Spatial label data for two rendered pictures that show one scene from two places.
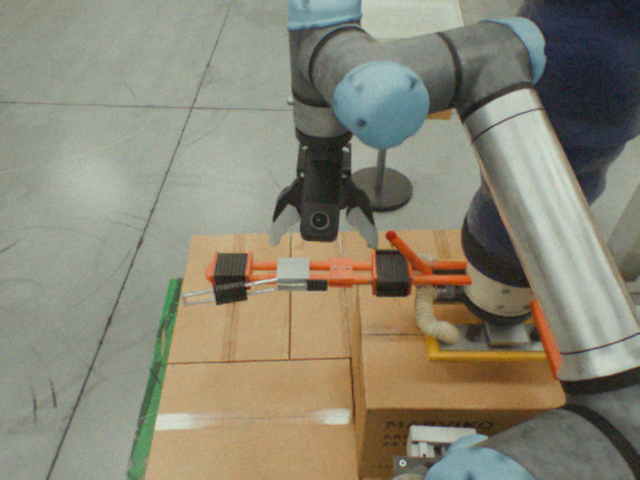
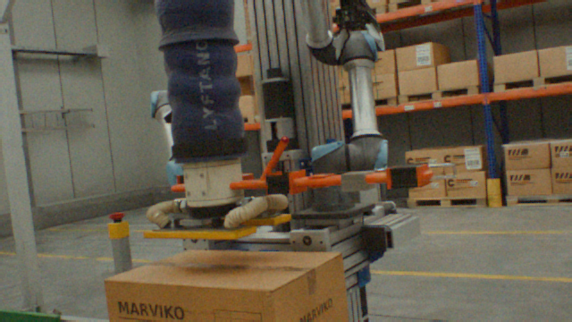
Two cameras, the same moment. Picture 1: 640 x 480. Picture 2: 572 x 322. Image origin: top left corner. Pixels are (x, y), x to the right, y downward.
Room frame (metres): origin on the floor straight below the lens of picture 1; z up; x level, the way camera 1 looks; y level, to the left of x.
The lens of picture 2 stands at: (2.14, 0.66, 1.31)
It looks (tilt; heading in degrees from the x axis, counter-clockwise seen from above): 3 degrees down; 211
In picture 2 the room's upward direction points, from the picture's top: 6 degrees counter-clockwise
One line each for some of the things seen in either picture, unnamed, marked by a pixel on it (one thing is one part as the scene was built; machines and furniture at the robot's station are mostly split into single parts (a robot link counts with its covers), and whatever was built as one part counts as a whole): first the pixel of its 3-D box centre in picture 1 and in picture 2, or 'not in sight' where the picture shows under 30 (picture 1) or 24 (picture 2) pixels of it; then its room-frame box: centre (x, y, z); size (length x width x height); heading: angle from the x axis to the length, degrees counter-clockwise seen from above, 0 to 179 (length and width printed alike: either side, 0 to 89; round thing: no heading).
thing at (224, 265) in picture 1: (232, 270); (407, 176); (0.81, 0.20, 1.18); 0.08 x 0.07 x 0.05; 90
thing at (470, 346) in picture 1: (504, 336); (237, 216); (0.70, -0.40, 1.08); 0.34 x 0.10 x 0.05; 90
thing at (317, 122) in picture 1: (321, 108); not in sight; (0.56, 0.00, 1.74); 0.08 x 0.08 x 0.05
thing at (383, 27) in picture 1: (391, 58); not in sight; (2.50, -0.33, 0.82); 0.60 x 0.40 x 0.40; 86
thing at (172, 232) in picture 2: not in sight; (197, 227); (0.89, -0.40, 1.08); 0.34 x 0.10 x 0.05; 90
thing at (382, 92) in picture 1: (383, 86); not in sight; (0.48, -0.06, 1.82); 0.11 x 0.11 x 0.08; 24
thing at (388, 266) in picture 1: (390, 272); (286, 182); (0.80, -0.15, 1.18); 0.10 x 0.08 x 0.06; 0
